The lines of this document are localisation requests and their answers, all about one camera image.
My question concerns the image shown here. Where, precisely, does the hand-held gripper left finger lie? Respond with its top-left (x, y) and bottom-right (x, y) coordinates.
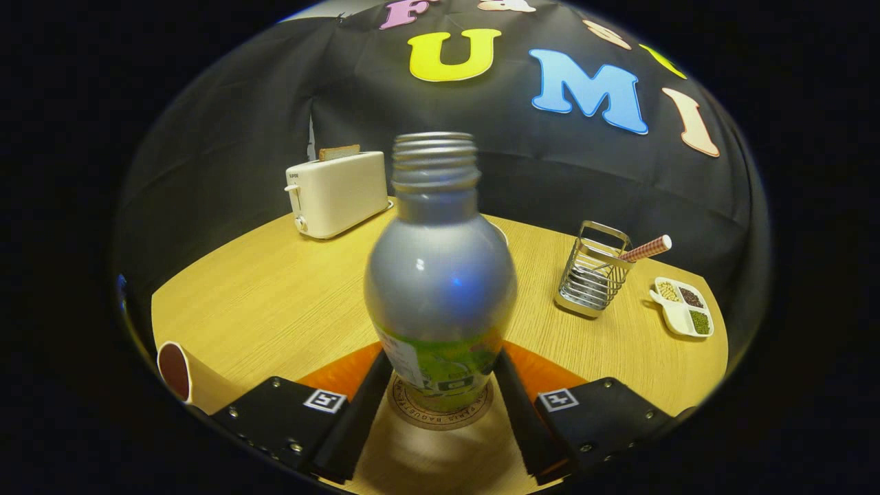
top-left (210, 342), bottom-right (394, 484)

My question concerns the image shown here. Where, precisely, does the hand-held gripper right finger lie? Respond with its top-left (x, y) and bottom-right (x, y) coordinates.
top-left (492, 340), bottom-right (695, 485)

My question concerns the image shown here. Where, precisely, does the round brown coaster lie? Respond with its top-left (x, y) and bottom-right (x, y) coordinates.
top-left (386, 371), bottom-right (494, 432)

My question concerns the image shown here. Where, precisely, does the silver bottle with green label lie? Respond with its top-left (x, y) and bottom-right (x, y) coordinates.
top-left (364, 132), bottom-right (518, 413)

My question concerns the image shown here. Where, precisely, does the beige cup with wooden handle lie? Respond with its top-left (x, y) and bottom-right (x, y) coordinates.
top-left (157, 341), bottom-right (248, 416)

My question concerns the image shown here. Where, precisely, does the wooden table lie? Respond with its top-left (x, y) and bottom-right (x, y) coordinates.
top-left (150, 199), bottom-right (729, 495)

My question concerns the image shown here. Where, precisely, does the white divided dish with beans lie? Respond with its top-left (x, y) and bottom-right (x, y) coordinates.
top-left (650, 276), bottom-right (715, 339)

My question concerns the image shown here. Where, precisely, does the white toaster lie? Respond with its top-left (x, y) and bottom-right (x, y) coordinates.
top-left (285, 151), bottom-right (391, 240)

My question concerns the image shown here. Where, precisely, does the black backdrop cloth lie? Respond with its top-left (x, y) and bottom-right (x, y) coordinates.
top-left (113, 0), bottom-right (771, 358)

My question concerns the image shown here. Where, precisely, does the metal wire holder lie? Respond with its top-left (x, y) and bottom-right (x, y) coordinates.
top-left (554, 220), bottom-right (635, 319)

